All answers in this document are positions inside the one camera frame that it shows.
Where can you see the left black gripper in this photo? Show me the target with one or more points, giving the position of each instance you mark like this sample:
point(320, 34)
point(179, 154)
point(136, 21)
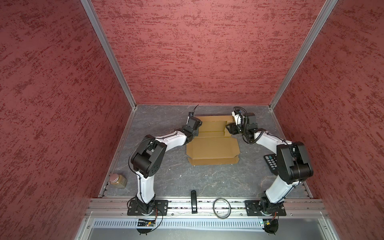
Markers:
point(196, 132)

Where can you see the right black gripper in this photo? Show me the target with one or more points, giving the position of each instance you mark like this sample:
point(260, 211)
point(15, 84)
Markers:
point(232, 130)

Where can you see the brown cardboard box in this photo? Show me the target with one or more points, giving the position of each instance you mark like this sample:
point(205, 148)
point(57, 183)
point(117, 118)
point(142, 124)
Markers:
point(214, 145)

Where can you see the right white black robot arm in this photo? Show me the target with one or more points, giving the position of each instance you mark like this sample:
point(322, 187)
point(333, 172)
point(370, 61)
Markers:
point(293, 165)

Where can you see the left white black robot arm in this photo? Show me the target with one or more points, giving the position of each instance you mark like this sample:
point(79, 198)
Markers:
point(147, 156)

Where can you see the black calculator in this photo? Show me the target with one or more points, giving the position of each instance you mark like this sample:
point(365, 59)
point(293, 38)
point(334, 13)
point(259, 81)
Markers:
point(271, 161)

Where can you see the glass spice jar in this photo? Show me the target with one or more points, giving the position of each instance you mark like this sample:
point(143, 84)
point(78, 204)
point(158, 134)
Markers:
point(118, 181)

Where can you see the right circuit board connector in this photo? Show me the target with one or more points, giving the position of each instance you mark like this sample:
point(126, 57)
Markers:
point(271, 226)

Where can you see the circuit board connector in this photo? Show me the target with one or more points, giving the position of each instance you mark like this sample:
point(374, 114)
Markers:
point(145, 223)
point(271, 226)

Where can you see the left circuit board connector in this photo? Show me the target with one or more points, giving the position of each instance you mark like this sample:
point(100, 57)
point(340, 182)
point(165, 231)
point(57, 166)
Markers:
point(145, 223)

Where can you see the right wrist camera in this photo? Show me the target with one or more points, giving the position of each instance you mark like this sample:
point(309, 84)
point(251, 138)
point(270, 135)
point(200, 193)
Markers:
point(242, 118)

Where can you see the black handle bar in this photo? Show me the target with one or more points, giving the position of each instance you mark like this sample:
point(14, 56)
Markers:
point(194, 202)

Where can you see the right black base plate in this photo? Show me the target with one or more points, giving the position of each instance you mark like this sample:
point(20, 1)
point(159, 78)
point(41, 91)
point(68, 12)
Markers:
point(253, 208)

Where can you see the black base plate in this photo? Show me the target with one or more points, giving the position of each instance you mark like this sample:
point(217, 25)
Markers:
point(160, 207)
point(253, 208)

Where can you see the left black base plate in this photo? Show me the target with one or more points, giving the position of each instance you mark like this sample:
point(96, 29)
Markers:
point(160, 207)

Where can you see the aluminium frame rail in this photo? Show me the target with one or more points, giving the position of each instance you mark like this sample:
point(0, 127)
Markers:
point(209, 207)

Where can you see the white perforated cable duct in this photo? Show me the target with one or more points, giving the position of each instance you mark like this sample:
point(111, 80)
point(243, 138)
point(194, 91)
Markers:
point(253, 225)

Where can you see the right aluminium corner post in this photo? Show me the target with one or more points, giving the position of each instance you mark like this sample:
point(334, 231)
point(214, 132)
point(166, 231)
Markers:
point(317, 26)

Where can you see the aluminium corner post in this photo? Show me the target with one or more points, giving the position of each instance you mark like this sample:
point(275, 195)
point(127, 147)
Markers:
point(97, 26)
point(317, 26)

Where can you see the left aluminium corner post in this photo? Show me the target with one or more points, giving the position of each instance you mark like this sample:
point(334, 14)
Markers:
point(97, 26)

